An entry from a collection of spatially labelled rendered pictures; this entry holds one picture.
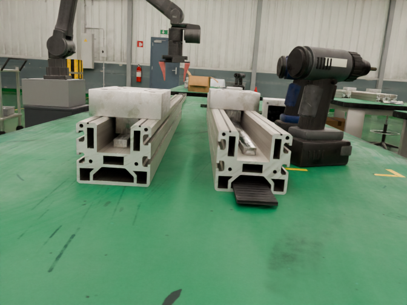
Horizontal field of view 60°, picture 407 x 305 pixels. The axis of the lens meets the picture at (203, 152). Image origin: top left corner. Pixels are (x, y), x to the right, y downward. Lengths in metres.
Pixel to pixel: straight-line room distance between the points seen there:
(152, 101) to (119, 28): 12.22
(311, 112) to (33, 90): 1.16
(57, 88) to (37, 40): 12.16
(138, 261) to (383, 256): 0.23
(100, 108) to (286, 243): 0.34
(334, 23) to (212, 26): 3.94
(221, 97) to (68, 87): 0.85
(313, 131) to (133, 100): 0.34
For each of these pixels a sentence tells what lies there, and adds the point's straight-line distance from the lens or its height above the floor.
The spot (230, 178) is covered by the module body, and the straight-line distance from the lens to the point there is 0.49.
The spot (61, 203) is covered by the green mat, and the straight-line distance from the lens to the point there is 0.45.
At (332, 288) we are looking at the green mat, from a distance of 0.31.
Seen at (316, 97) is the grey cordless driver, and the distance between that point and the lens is 0.70.
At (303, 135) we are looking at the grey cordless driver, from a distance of 0.68.
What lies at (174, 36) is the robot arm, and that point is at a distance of 1.46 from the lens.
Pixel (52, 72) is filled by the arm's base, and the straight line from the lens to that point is 1.57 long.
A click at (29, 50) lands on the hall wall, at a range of 13.78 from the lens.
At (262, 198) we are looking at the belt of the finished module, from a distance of 0.45.
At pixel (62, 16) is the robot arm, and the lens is 1.58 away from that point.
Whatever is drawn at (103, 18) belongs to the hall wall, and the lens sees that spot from 12.93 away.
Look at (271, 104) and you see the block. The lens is 1.15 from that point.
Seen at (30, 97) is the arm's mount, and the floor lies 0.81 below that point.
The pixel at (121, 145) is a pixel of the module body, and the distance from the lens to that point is 0.53.
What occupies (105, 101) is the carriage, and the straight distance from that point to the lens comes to 0.56.
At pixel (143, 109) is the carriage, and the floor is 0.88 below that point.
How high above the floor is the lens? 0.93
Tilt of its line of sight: 12 degrees down
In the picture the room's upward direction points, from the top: 4 degrees clockwise
